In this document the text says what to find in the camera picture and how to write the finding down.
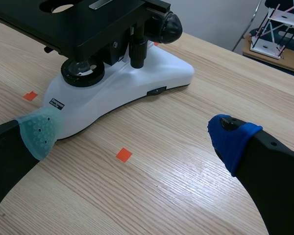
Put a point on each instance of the white straw model tower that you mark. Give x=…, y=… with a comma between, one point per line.
x=276, y=29

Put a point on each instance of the white and black microscope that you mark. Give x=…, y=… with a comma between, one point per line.
x=117, y=61

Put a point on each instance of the wooden desk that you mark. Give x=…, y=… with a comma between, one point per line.
x=274, y=57

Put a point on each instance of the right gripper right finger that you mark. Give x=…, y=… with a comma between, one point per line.
x=264, y=166

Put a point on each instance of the metal chair leg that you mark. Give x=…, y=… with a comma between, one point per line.
x=246, y=27

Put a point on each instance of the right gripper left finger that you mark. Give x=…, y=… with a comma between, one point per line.
x=12, y=144

